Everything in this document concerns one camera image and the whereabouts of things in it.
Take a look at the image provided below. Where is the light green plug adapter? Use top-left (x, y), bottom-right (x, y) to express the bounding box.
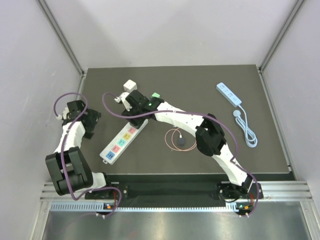
top-left (151, 92), bottom-right (161, 99)

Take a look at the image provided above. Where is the white cube plug adapter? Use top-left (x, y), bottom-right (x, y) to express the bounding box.
top-left (123, 79), bottom-right (138, 93)

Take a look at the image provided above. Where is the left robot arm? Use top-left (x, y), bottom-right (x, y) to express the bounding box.
top-left (45, 100), bottom-right (114, 199)

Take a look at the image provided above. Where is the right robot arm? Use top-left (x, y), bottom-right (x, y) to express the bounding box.
top-left (119, 90), bottom-right (254, 198)

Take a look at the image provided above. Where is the white multicolour power strip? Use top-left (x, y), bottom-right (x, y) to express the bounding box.
top-left (99, 119), bottom-right (149, 165)

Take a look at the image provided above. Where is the small dark blue charger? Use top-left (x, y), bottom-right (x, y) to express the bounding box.
top-left (177, 134), bottom-right (185, 147)

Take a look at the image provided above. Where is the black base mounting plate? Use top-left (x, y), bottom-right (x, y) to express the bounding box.
top-left (84, 181), bottom-right (263, 201)

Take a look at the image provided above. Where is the light blue power strip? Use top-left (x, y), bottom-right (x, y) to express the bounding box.
top-left (216, 82), bottom-right (258, 148)

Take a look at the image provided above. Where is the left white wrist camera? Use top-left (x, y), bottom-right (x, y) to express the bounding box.
top-left (56, 107), bottom-right (70, 124)

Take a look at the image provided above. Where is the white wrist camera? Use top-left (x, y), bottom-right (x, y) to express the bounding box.
top-left (114, 92), bottom-right (132, 112)
top-left (56, 107), bottom-right (70, 124)

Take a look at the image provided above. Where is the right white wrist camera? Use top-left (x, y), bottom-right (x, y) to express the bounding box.
top-left (114, 92), bottom-right (132, 112)

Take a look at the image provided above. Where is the pink coiled cable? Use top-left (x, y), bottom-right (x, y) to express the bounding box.
top-left (164, 123), bottom-right (200, 152)

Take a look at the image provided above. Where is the grey slotted cable duct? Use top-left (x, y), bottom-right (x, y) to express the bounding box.
top-left (49, 201), bottom-right (253, 213)

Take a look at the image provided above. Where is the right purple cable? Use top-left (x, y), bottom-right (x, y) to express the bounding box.
top-left (102, 92), bottom-right (260, 216)

